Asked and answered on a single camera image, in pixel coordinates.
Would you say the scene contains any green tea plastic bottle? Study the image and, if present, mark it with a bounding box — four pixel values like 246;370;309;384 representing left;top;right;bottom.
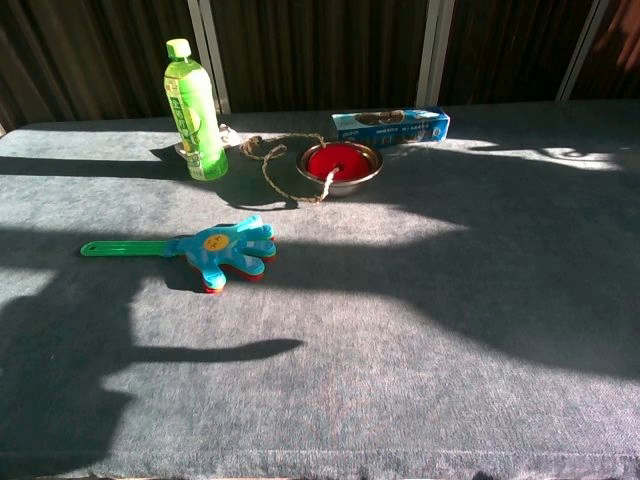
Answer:
163;38;230;182

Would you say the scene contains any white window frame post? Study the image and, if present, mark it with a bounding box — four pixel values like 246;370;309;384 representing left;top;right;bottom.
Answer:
187;0;232;115
416;0;455;107
556;0;614;102

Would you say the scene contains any red round disc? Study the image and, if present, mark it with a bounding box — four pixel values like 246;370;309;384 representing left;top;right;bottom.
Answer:
306;145;373;181

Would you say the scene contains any grey-blue table cloth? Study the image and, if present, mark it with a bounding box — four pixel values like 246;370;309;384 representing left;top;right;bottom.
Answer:
0;98;640;480

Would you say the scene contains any blue hand-shaped clapper toy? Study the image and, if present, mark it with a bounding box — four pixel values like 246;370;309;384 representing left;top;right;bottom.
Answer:
79;214;278;295

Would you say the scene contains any brown twine rope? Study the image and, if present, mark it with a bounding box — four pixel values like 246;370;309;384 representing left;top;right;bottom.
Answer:
238;132;342;205

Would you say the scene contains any stainless steel bowl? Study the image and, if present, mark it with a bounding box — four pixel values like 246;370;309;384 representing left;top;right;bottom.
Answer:
295;140;384;198

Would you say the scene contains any blue rectangular cardboard box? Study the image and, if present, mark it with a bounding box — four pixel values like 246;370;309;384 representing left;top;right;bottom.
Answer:
330;106;451;149

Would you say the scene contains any dark brown pleated curtain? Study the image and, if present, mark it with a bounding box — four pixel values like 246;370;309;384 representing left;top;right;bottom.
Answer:
0;0;640;133

